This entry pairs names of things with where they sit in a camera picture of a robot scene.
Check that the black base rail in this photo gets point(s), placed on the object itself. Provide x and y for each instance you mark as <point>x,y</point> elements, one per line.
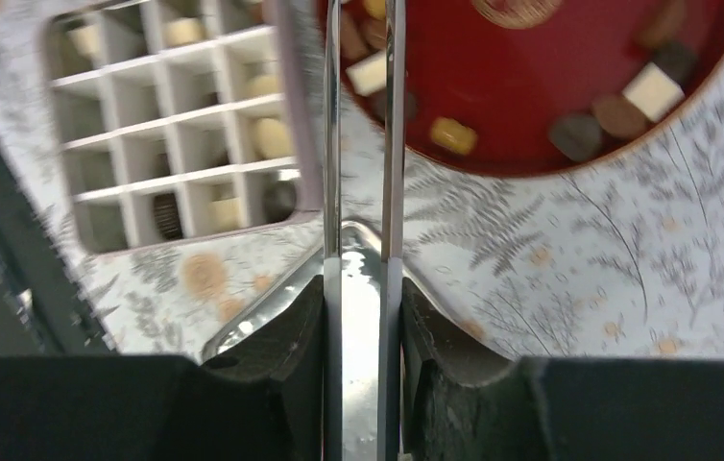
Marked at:
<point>36,283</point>

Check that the pink tin with white dividers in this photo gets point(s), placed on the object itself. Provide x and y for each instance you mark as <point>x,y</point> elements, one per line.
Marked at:
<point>180,120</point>

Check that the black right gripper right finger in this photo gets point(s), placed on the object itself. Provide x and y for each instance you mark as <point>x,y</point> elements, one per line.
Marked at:
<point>464,401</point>

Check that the silver tin lid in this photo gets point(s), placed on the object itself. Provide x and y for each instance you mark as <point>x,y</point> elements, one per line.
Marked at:
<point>275,353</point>

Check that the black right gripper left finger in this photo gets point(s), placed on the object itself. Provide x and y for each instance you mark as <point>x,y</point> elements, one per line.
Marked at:
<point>117,407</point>

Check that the red round tray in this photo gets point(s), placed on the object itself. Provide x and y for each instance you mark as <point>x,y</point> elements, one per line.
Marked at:
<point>527,88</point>

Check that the floral table mat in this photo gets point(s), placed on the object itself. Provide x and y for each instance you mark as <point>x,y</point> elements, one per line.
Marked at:
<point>623,258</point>

